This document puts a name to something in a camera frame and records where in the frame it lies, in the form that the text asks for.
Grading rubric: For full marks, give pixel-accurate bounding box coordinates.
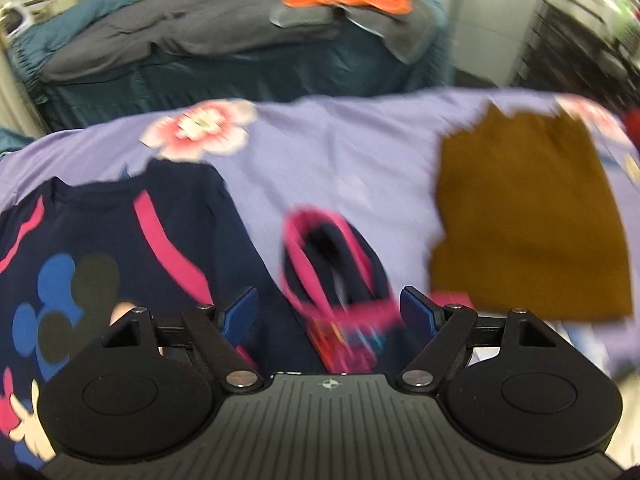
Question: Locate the grey blanket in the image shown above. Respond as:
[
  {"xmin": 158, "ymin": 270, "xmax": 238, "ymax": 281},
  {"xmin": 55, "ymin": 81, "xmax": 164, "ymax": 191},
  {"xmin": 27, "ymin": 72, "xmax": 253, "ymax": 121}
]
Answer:
[{"xmin": 43, "ymin": 0, "xmax": 438, "ymax": 82}]

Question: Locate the black wire rack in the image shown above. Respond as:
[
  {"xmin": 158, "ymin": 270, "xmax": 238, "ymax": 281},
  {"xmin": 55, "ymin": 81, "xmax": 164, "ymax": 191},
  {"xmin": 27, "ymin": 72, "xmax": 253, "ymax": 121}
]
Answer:
[{"xmin": 508, "ymin": 0, "xmax": 639, "ymax": 114}]

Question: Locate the dark teal bed cover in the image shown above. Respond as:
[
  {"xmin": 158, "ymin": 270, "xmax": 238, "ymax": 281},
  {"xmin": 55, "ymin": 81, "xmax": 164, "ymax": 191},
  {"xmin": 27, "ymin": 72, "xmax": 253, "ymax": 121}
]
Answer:
[{"xmin": 35, "ymin": 22, "xmax": 454, "ymax": 131}]

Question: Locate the navy Mickey Mouse sweatshirt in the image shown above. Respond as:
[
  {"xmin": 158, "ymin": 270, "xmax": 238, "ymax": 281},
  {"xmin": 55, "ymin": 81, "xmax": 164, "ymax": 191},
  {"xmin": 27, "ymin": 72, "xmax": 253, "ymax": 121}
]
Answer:
[{"xmin": 1, "ymin": 162, "xmax": 420, "ymax": 466}]

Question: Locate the brown folded garment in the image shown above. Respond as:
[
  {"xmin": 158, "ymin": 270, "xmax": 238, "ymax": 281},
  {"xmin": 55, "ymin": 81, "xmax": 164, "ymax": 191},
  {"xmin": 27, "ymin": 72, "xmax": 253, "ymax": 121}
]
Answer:
[{"xmin": 428, "ymin": 105, "xmax": 634, "ymax": 323}]

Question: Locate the purple floral bed sheet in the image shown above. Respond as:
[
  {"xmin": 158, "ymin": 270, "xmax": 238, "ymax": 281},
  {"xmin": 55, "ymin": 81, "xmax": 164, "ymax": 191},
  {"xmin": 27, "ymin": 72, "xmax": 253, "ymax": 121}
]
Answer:
[{"xmin": 1, "ymin": 89, "xmax": 639, "ymax": 375}]

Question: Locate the blue teal bedding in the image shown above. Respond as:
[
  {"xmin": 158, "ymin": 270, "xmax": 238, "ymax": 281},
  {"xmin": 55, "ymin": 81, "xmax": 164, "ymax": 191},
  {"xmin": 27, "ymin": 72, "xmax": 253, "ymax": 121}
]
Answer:
[{"xmin": 0, "ymin": 0, "xmax": 137, "ymax": 158}]

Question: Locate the red garment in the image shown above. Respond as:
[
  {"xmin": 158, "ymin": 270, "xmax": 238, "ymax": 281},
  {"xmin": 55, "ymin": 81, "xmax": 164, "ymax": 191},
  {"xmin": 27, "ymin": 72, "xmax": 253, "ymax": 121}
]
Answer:
[{"xmin": 623, "ymin": 107, "xmax": 640, "ymax": 151}]

